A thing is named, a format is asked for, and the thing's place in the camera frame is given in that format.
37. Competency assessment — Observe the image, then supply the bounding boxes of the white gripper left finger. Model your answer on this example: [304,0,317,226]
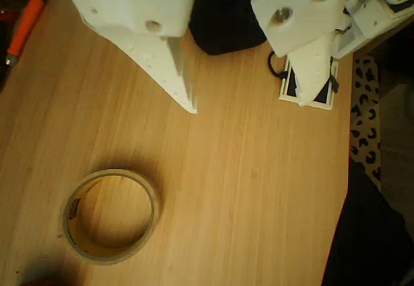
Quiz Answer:
[100,30,199,114]

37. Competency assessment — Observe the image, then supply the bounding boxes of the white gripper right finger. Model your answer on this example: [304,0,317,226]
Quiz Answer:
[248,0,352,107]

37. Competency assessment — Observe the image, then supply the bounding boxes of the white leader arm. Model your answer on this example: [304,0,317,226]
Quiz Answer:
[332,0,414,57]

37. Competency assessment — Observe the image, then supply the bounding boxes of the beige masking tape roll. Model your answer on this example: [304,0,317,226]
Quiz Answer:
[61,168,162,265]

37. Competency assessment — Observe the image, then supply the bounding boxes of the black soft pouch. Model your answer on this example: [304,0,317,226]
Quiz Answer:
[189,0,269,56]

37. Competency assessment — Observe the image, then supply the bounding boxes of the beige leopard print cloth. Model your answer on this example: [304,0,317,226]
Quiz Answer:
[349,54,386,192]

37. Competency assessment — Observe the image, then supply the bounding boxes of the small white square frame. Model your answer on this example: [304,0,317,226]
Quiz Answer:
[278,54,340,111]

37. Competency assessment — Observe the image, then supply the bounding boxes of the thin black cord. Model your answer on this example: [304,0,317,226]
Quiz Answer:
[267,52,340,93]

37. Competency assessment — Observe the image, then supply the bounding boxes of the orange handled tool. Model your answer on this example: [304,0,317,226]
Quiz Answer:
[5,0,49,67]

